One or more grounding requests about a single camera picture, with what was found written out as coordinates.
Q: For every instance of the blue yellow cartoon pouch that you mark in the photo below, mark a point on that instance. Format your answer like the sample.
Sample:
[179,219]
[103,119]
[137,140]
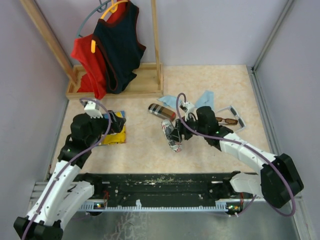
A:
[116,138]

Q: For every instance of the navy tank top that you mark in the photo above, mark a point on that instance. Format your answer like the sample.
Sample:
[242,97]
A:
[121,50]

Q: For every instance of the white frame sunglasses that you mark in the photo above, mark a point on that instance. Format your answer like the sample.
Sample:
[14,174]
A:
[231,112]

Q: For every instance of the red tank top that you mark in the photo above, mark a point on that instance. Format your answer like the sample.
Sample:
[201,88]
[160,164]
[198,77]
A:
[95,79]

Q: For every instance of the aluminium rail frame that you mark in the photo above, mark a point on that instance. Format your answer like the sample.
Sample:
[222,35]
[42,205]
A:
[275,178]

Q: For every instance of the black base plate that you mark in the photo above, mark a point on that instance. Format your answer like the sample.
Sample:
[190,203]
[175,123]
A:
[162,188]

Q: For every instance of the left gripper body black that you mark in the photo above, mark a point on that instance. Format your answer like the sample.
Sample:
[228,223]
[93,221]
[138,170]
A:
[114,127]

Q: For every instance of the wooden clothes rack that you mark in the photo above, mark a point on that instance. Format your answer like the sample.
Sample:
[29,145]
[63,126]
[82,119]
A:
[149,82]

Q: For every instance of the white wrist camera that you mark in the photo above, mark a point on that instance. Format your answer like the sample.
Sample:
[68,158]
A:
[188,109]
[93,110]

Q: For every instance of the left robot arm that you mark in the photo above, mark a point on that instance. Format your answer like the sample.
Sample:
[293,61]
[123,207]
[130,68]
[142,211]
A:
[61,198]

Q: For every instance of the light blue cleaning cloth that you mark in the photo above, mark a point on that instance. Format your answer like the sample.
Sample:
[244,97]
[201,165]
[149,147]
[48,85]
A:
[206,100]

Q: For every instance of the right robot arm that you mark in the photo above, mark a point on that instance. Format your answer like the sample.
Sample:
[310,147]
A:
[275,178]

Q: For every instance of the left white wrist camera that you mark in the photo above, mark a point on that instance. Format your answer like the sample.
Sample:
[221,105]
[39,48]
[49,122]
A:
[93,110]

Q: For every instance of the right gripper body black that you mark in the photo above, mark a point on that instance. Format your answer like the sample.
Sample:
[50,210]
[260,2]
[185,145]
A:
[195,126]

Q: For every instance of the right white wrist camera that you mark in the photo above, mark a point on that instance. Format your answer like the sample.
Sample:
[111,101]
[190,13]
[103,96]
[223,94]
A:
[188,109]

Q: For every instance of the flag newsprint glasses case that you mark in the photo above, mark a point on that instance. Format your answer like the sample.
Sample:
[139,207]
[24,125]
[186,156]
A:
[171,135]

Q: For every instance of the light blue cloth rear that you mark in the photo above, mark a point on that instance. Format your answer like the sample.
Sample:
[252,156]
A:
[168,101]

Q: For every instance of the grey blue hanger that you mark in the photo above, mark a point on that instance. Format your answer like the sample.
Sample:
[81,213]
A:
[101,8]

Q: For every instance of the plaid glasses case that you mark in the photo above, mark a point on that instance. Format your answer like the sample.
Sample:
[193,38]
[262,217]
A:
[162,112]

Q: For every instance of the white slotted cable duct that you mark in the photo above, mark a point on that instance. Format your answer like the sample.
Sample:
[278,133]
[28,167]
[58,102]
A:
[95,206]

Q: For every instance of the brown tortoise sunglasses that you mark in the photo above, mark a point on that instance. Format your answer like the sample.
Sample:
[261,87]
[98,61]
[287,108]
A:
[227,121]

